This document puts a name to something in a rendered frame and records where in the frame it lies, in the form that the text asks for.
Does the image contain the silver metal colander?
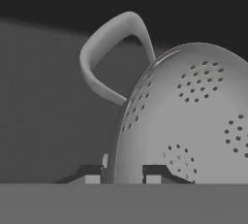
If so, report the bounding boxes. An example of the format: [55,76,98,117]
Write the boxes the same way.
[78,11,248,185]

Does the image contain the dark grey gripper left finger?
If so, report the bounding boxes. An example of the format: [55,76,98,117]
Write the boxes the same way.
[55,164,104,185]

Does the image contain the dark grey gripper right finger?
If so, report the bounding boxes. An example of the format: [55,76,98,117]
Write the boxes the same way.
[141,164,196,185]

